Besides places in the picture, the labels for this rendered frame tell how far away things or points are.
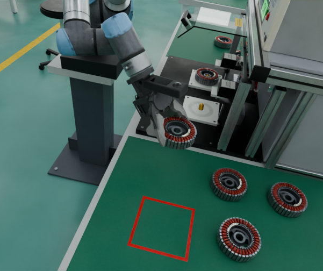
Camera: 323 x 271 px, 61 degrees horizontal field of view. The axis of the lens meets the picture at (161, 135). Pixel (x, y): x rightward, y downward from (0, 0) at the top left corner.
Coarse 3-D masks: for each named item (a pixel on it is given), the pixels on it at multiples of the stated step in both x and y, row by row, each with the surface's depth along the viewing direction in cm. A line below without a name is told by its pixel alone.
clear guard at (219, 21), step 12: (192, 12) 124; (204, 12) 117; (216, 12) 118; (228, 12) 120; (192, 24) 107; (204, 24) 106; (216, 24) 108; (228, 24) 109; (180, 36) 108; (240, 36) 103
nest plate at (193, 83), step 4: (192, 72) 135; (192, 76) 132; (220, 76) 135; (192, 80) 130; (192, 84) 127; (196, 84) 127; (200, 84) 128; (216, 84) 129; (196, 88) 127; (200, 88) 126; (204, 88) 126; (208, 88) 126
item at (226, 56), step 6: (222, 54) 125; (228, 54) 123; (234, 54) 123; (216, 60) 126; (222, 60) 120; (228, 60) 120; (234, 60) 119; (216, 66) 123; (222, 66) 122; (228, 66) 121; (234, 66) 120; (240, 66) 121; (240, 72) 125; (240, 78) 124
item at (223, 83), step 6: (222, 84) 103; (228, 84) 103; (234, 84) 104; (216, 90) 107; (222, 90) 102; (228, 90) 102; (234, 90) 101; (252, 90) 107; (216, 96) 105; (222, 96) 104; (228, 96) 103; (234, 96) 103; (246, 102) 103; (252, 102) 103
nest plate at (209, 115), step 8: (184, 104) 115; (192, 104) 115; (208, 104) 117; (216, 104) 117; (192, 112) 111; (200, 112) 112; (208, 112) 112; (216, 112) 113; (192, 120) 109; (200, 120) 108; (208, 120) 108; (216, 120) 109
